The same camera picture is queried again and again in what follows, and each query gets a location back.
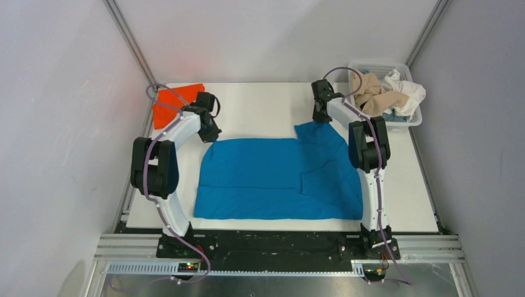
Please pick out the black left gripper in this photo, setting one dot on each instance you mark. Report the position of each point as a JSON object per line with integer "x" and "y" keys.
{"x": 213, "y": 135}

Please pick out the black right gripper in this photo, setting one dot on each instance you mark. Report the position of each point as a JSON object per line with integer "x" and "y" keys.
{"x": 318, "y": 117}

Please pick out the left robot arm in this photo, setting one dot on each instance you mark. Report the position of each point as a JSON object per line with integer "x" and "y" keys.
{"x": 154, "y": 166}

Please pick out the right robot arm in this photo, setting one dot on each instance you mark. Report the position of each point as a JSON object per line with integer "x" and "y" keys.
{"x": 369, "y": 152}

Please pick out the folded orange t shirt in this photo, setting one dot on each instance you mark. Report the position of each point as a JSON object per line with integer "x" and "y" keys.
{"x": 163, "y": 116}

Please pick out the beige t shirt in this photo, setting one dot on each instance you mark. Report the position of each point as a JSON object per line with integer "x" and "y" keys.
{"x": 371, "y": 98}

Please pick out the white plastic laundry basket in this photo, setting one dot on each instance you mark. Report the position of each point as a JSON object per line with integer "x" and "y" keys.
{"x": 381, "y": 69}

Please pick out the light blue t shirt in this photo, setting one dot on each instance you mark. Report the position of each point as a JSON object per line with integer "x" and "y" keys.
{"x": 391, "y": 116}

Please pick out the left controller board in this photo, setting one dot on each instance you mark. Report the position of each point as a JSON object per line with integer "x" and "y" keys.
{"x": 188, "y": 267}

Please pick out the controller board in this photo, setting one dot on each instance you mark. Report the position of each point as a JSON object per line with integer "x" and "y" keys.
{"x": 188, "y": 267}
{"x": 374, "y": 275}

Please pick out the right controller board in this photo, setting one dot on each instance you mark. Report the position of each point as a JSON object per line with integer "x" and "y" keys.
{"x": 374, "y": 275}

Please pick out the left aluminium frame post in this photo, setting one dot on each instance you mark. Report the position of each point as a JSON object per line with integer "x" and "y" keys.
{"x": 122, "y": 25}

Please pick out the aluminium frame post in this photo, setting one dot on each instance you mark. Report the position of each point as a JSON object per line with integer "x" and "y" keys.
{"x": 122, "y": 25}
{"x": 436, "y": 15}

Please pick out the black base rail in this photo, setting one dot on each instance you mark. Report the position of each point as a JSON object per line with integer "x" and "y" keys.
{"x": 278, "y": 251}

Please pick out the right aluminium frame post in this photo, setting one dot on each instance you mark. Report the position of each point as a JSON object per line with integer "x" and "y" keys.
{"x": 436, "y": 15}

